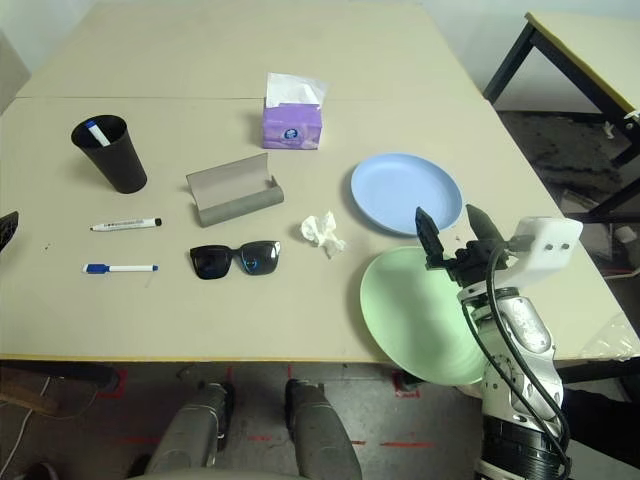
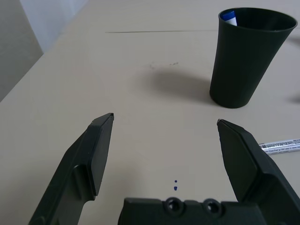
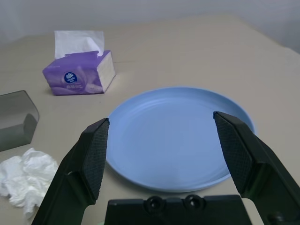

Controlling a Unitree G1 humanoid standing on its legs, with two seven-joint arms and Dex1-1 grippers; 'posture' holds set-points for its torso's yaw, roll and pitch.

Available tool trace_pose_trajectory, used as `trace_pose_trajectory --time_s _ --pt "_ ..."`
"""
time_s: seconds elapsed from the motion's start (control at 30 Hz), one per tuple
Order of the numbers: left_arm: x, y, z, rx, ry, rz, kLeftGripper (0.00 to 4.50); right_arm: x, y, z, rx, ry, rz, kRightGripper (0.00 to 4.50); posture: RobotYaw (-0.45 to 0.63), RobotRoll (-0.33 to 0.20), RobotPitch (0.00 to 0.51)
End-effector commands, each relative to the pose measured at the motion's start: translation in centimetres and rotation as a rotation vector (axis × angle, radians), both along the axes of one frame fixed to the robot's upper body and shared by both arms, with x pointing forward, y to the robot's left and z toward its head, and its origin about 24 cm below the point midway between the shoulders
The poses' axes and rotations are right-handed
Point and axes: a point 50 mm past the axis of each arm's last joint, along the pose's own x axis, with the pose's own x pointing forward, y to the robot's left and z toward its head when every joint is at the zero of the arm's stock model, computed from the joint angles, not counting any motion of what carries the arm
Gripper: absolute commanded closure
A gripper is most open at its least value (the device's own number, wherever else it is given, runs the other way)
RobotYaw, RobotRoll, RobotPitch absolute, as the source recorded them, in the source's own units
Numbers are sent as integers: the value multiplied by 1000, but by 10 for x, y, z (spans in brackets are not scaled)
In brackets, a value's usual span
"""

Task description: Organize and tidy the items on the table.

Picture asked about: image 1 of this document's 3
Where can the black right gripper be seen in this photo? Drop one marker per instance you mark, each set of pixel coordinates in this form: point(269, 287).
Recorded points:
point(475, 262)

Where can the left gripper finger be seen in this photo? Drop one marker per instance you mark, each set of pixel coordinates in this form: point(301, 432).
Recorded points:
point(7, 232)

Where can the green plate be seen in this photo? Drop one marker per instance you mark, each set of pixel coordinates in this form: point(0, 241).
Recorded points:
point(415, 320)

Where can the whiteboard marker black cap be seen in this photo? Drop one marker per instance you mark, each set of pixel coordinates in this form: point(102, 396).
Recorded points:
point(125, 224)

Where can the white marker blue clip cap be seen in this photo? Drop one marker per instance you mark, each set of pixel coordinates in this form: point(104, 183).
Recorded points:
point(125, 268)

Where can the white tissue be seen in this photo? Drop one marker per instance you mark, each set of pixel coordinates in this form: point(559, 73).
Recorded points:
point(322, 232)

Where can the black sunglasses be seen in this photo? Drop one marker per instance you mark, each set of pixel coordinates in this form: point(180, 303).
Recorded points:
point(212, 260)

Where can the grey glasses case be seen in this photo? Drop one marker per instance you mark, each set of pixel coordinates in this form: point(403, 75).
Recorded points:
point(230, 200)

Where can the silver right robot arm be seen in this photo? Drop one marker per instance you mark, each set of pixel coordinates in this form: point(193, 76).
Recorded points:
point(520, 350)

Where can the black plastic cup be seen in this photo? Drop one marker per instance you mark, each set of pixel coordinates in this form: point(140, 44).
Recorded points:
point(117, 165)

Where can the white marker blue end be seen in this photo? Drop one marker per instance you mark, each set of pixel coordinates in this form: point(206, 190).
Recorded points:
point(98, 134)

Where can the wooden plank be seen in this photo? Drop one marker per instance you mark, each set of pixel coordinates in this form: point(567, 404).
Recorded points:
point(25, 400)

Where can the clear plastic bag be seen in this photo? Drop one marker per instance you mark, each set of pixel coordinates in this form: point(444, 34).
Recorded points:
point(612, 340)

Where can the purple tissue box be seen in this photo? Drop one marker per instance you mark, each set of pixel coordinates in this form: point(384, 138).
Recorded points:
point(292, 127)

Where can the black table leg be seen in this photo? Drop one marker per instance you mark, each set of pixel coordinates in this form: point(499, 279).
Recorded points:
point(600, 369)

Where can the white tie on side table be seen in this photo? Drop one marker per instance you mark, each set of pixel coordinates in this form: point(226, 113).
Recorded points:
point(631, 120)

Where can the side table with black legs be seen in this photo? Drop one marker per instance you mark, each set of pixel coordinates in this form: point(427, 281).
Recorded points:
point(580, 55)

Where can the bystander leg black trousers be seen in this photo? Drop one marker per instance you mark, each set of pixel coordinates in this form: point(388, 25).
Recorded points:
point(605, 420)

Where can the grey robot right leg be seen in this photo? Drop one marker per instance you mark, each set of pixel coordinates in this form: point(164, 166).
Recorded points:
point(320, 430)

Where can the grey robot leg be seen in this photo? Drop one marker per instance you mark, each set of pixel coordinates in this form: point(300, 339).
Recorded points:
point(320, 430)
point(192, 430)

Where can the grey robot left leg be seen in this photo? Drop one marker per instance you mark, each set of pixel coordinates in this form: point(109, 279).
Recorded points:
point(192, 430)

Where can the light grey robot waist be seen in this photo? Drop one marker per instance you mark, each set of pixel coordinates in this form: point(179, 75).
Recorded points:
point(210, 474)

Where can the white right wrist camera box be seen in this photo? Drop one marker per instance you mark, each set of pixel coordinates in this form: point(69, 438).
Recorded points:
point(547, 255)

